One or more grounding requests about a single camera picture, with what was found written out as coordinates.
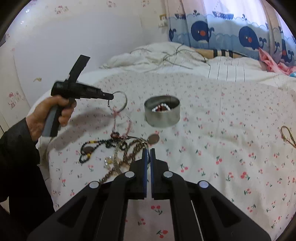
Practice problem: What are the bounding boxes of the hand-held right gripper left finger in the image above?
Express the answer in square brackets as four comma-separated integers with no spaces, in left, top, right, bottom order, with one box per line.
[26,148,148,241]

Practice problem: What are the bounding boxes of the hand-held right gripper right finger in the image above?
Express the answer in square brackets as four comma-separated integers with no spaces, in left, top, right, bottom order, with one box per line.
[150,148,271,241]

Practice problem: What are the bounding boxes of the thin silver ring red cord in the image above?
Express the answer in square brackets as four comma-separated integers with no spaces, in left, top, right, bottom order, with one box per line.
[107,91,133,139]

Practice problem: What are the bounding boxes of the brown bead necklace silver pendant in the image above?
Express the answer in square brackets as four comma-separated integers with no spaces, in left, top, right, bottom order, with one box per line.
[99,134,160,186]

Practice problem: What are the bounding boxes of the white bead bracelet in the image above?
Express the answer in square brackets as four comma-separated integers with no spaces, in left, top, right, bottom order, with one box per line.
[151,104,173,113]

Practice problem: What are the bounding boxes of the round metal tin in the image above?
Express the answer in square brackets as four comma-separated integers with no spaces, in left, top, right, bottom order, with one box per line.
[144,96,181,128]

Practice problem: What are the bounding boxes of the person's left forearm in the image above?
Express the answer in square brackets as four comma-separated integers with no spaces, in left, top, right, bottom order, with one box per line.
[0,118,56,241]

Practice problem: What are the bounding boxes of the person's left hand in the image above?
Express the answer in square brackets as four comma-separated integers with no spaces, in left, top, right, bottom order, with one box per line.
[25,95,77,142]

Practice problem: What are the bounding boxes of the wide silver bangle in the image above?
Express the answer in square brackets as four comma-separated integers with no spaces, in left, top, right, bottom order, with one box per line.
[113,137,148,173]

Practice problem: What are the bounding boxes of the cherry print bed sheet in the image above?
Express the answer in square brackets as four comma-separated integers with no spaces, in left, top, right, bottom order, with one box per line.
[36,70,296,241]

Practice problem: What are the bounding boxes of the striped pillow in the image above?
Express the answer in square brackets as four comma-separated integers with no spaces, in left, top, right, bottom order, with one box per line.
[194,48,245,59]

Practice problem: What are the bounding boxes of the white striped quilt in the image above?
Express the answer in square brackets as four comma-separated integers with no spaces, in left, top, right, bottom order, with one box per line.
[99,42,296,90]

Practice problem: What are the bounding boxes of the whale print curtain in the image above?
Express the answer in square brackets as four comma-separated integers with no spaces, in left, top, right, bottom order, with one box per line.
[165,0,296,65]

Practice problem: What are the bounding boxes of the pink cloth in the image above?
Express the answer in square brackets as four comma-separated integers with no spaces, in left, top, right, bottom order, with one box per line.
[258,47,296,76]

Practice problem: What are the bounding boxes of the black bead necklace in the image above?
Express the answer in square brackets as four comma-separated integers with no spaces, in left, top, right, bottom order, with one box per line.
[105,132,130,151]

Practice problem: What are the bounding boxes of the dark wooden necklace round pendant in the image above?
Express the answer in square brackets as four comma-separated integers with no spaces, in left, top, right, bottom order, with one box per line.
[79,139,109,165]

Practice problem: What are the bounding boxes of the thin black cable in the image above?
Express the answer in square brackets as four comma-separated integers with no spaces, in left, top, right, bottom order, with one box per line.
[129,44,208,70]

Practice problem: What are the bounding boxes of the thin gold bracelet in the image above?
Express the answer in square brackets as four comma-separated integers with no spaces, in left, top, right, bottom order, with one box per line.
[280,126,296,149]

